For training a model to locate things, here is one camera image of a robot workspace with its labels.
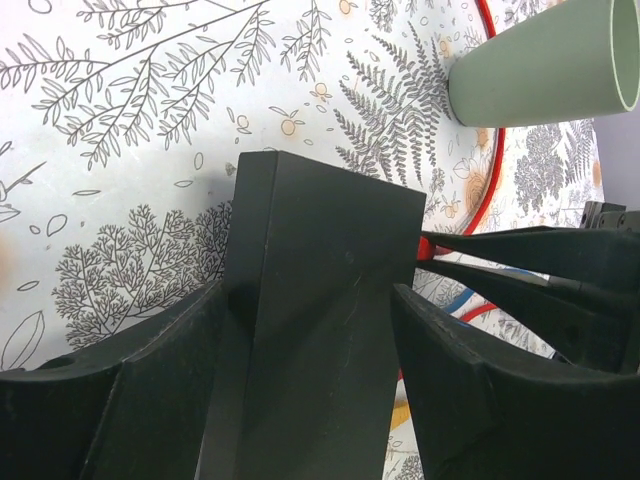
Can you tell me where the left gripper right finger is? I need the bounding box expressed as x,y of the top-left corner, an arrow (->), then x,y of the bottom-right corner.
392,284 -> 639,479

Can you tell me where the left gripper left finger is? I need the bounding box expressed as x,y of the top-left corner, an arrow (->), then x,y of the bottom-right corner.
1,282 -> 239,479

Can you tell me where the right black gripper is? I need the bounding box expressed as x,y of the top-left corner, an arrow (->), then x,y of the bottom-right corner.
417,201 -> 640,373

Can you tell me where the yellow ethernet cable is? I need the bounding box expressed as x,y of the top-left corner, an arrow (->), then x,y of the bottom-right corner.
389,399 -> 412,431

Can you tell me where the blue ethernet cable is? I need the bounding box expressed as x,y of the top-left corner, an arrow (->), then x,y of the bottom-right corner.
447,267 -> 571,364

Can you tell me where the black network switch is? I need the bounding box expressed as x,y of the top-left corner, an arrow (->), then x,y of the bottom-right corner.
200,151 -> 425,479

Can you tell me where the floral table mat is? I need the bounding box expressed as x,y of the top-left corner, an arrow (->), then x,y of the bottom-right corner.
0,0 -> 606,480

